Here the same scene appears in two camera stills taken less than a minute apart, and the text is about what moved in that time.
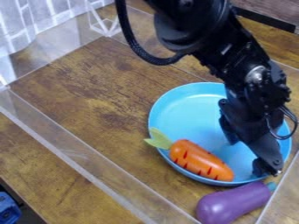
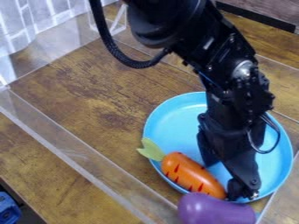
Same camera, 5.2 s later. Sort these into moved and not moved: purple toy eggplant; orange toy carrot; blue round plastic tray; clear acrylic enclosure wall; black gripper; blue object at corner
Moved: black gripper; blue round plastic tray; orange toy carrot; purple toy eggplant
Not moved: blue object at corner; clear acrylic enclosure wall
